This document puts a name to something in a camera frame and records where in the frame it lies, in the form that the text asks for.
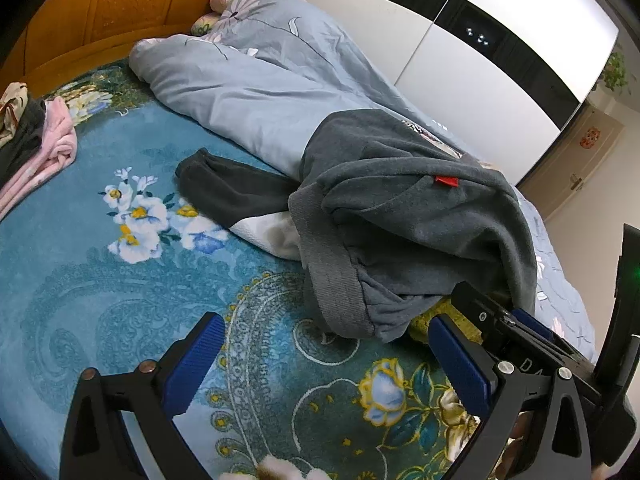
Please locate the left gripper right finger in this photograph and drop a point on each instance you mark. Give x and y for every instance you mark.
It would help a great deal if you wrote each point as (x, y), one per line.
(556, 446)

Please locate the black folded garment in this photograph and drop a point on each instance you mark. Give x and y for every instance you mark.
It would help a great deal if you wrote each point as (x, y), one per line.
(26, 142)

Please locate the orange wooden headboard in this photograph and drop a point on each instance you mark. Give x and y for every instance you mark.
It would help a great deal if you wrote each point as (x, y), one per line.
(67, 37)

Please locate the wooden room door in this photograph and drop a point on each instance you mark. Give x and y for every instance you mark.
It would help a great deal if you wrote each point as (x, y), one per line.
(572, 160)

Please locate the light blue floral quilt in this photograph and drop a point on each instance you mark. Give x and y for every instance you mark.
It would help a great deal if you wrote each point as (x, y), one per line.
(271, 71)

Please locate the beige floral folded garment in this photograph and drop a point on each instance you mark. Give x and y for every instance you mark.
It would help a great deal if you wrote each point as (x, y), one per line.
(13, 103)

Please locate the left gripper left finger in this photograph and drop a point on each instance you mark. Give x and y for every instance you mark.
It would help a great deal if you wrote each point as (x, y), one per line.
(96, 443)

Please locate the white black wardrobe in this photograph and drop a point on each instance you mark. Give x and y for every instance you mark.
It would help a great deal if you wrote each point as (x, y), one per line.
(504, 77)

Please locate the pink folded garment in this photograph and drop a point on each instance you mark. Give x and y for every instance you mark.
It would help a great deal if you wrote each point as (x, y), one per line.
(58, 150)

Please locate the green hanging plant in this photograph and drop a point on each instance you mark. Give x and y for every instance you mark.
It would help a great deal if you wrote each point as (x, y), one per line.
(614, 74)

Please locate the teal floral bed blanket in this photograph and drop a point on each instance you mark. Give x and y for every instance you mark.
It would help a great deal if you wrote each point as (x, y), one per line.
(107, 265)

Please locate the dark grey white garment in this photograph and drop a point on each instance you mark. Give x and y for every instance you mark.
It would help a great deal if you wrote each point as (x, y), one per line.
(249, 202)

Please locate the pink pillow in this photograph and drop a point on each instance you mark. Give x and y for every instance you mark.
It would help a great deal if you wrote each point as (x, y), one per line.
(206, 22)

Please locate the grey fleece sweatshirt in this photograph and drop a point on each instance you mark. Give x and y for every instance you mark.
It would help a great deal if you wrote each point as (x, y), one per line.
(389, 224)

